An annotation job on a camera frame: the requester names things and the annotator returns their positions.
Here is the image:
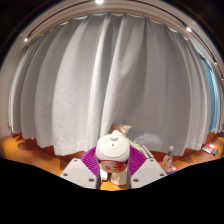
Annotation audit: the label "white and pink flowers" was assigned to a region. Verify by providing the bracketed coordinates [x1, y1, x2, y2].
[111, 123, 134, 137]

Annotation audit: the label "clear bottle green cap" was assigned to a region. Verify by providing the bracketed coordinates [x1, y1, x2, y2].
[162, 145, 175, 169]

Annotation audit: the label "white curtain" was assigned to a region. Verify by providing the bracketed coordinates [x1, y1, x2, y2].
[7, 12, 224, 157]

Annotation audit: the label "red and white charger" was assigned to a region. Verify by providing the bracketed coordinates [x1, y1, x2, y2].
[94, 131, 131, 174]

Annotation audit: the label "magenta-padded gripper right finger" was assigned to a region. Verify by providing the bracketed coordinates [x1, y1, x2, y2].
[126, 145, 167, 190]

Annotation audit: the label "window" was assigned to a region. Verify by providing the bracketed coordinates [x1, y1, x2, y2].
[198, 53, 219, 134]

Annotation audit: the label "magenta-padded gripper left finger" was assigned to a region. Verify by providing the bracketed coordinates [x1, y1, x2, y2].
[59, 148, 102, 190]

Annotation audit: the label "white ceramic vase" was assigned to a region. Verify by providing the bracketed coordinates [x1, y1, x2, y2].
[100, 169, 128, 187]

